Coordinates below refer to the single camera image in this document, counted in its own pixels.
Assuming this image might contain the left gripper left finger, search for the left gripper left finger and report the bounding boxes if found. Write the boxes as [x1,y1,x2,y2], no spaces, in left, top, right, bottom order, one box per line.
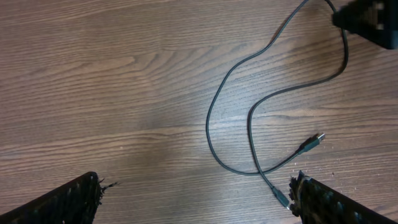
[1,171,118,224]

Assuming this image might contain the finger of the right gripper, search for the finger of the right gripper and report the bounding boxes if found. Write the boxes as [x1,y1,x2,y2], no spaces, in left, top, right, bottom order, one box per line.
[332,0,397,50]

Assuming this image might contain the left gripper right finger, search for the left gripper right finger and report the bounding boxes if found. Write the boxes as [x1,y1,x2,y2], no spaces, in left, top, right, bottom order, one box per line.
[289,172,397,224]

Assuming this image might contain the black usb cables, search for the black usb cables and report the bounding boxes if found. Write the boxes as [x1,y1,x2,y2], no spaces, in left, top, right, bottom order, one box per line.
[205,0,349,211]

